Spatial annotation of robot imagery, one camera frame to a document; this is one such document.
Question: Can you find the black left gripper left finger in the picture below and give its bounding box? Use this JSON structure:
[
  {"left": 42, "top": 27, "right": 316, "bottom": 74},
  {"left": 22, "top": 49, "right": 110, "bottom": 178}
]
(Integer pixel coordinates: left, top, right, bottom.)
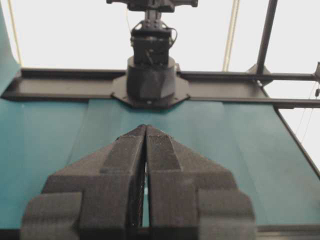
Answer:
[{"left": 20, "top": 125, "right": 146, "bottom": 240}]

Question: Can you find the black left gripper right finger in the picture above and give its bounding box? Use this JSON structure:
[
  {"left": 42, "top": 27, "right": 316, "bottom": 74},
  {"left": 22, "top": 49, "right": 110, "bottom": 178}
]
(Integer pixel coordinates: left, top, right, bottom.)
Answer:
[{"left": 145, "top": 125, "right": 257, "bottom": 240}]

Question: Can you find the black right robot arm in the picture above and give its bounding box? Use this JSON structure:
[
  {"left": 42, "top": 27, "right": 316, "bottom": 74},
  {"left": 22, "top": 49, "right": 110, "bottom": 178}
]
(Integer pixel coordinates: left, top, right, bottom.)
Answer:
[{"left": 111, "top": 0, "right": 198, "bottom": 109}]

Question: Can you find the black aluminium frame rail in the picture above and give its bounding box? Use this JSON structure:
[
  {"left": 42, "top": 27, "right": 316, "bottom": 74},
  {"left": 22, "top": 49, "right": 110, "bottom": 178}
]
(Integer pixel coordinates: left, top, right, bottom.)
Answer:
[{"left": 1, "top": 68, "right": 320, "bottom": 109}]

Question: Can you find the black vertical frame post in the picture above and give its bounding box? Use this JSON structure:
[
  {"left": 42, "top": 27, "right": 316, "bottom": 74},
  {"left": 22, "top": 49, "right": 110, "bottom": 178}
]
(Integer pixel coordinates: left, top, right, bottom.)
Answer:
[{"left": 256, "top": 0, "right": 278, "bottom": 75}]

